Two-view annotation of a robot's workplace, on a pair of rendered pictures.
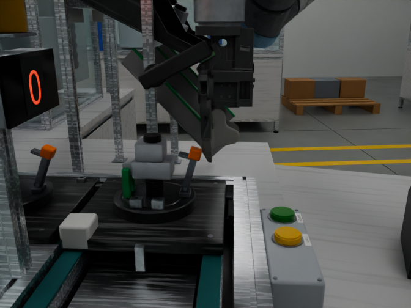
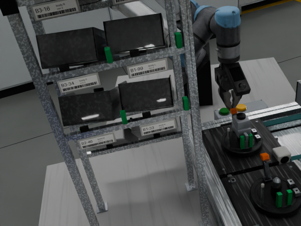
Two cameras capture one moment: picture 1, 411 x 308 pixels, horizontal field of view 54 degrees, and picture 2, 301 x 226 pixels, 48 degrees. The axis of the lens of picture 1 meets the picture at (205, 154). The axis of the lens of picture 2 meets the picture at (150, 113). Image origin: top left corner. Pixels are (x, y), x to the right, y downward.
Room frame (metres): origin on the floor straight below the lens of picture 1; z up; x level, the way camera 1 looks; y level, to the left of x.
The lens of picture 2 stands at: (1.03, 0.94, 1.77)
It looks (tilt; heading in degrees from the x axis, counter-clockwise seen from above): 34 degrees down; 263
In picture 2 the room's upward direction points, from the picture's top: 11 degrees counter-clockwise
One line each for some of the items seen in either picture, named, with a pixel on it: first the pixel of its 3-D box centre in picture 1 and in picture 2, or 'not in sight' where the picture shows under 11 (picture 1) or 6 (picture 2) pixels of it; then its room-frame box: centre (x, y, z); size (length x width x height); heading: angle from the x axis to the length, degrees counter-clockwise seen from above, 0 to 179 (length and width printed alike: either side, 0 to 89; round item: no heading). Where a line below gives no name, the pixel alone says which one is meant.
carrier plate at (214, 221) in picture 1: (155, 209); (241, 145); (0.63, 0.09, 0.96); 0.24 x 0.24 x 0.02; 86
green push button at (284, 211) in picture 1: (282, 216); (224, 112); (0.60, -0.13, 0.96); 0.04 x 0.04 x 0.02
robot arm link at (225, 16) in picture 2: not in sight; (227, 26); (0.63, -0.02, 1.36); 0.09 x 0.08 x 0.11; 100
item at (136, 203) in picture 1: (136, 201); (257, 137); (0.58, 0.11, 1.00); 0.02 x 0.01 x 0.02; 86
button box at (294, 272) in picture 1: (285, 256); (241, 114); (0.54, -0.12, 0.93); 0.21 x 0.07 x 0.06; 176
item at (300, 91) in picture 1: (328, 95); not in sight; (5.94, -1.82, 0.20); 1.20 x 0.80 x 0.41; 95
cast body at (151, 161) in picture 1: (147, 154); (242, 124); (0.63, 0.10, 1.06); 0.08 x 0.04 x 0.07; 86
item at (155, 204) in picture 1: (158, 203); (253, 132); (0.58, 0.07, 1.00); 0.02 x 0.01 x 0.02; 86
